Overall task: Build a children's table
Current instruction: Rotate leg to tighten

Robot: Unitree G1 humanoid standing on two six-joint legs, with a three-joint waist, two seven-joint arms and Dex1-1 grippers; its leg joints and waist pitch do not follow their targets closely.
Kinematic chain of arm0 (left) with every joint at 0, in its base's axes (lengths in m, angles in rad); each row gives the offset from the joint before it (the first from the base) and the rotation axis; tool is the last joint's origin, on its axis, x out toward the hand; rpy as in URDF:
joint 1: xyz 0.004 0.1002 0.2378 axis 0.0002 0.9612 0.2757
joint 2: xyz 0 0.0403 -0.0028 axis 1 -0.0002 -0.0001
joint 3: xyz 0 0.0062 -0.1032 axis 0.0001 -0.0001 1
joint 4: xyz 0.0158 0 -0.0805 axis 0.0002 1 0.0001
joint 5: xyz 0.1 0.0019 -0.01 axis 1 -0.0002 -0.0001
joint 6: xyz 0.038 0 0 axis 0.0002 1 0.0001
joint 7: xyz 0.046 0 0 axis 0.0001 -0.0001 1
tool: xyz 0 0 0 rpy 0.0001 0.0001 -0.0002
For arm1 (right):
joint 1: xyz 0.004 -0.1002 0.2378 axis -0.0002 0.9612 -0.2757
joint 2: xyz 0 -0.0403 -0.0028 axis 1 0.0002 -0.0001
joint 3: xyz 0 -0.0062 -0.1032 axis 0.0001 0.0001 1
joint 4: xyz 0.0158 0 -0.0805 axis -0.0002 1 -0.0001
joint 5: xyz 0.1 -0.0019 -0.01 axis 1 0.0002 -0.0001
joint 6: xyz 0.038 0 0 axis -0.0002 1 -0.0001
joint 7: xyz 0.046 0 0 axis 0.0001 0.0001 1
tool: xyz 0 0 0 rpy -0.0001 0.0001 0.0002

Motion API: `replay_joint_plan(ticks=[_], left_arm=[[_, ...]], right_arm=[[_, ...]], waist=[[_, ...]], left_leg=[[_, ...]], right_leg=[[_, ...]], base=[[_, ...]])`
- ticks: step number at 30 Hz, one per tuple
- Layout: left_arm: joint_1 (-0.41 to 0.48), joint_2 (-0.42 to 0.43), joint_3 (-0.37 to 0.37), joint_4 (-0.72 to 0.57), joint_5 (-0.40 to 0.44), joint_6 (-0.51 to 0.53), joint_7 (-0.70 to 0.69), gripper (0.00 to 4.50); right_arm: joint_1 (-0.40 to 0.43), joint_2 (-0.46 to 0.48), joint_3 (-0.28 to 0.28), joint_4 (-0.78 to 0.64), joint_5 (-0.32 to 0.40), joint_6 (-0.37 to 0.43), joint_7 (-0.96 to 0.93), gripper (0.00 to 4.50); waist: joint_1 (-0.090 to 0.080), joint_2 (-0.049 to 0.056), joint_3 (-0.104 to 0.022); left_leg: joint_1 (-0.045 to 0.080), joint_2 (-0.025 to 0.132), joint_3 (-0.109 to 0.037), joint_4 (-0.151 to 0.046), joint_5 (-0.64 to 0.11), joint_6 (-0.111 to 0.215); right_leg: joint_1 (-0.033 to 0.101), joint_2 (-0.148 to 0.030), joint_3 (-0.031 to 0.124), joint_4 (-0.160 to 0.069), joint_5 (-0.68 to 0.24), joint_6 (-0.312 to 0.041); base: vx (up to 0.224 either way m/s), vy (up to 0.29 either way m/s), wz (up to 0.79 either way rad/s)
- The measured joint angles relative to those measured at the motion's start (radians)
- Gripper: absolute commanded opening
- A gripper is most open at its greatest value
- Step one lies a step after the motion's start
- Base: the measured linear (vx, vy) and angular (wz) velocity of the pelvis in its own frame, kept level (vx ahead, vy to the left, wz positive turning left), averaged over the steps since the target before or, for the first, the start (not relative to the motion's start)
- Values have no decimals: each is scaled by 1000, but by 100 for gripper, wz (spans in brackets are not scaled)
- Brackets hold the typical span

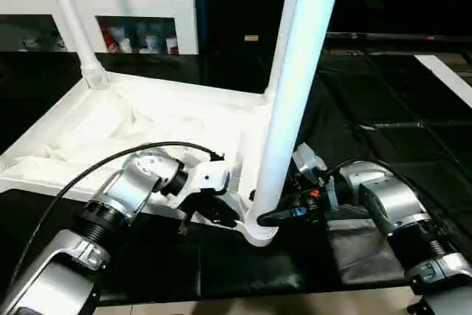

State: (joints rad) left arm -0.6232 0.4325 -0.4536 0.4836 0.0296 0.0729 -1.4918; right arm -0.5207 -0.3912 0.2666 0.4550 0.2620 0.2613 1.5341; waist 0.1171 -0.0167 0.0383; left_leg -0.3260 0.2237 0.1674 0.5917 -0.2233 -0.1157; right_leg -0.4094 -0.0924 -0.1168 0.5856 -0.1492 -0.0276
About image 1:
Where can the white plastic table top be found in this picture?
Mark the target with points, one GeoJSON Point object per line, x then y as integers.
{"type": "Point", "coordinates": [118, 119]}

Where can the white plastic table leg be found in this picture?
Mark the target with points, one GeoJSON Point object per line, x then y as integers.
{"type": "Point", "coordinates": [279, 64]}
{"type": "Point", "coordinates": [299, 71]}
{"type": "Point", "coordinates": [74, 20]}

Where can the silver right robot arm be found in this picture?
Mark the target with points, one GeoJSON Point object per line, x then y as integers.
{"type": "Point", "coordinates": [398, 212]}

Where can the black work mat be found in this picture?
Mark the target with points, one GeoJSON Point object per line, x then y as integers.
{"type": "Point", "coordinates": [354, 175]}

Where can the small tan label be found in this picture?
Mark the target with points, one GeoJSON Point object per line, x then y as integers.
{"type": "Point", "coordinates": [251, 37]}

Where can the red bottle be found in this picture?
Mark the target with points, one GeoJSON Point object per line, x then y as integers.
{"type": "Point", "coordinates": [110, 39]}

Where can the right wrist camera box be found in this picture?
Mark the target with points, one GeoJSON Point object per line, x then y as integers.
{"type": "Point", "coordinates": [310, 161]}

